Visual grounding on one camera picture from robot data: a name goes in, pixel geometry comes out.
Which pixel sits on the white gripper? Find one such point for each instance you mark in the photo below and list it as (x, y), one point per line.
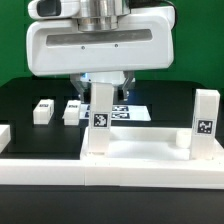
(87, 36)

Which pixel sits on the white desk tabletop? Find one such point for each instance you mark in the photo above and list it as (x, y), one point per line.
(149, 157)

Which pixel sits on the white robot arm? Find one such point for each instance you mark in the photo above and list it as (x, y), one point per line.
(100, 40)

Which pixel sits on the fiducial marker sheet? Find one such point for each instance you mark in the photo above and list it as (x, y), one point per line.
(130, 113)

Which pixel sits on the white front obstacle bar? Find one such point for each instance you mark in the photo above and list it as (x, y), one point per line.
(41, 171)

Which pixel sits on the white left obstacle block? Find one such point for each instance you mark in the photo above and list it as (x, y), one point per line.
(5, 136)

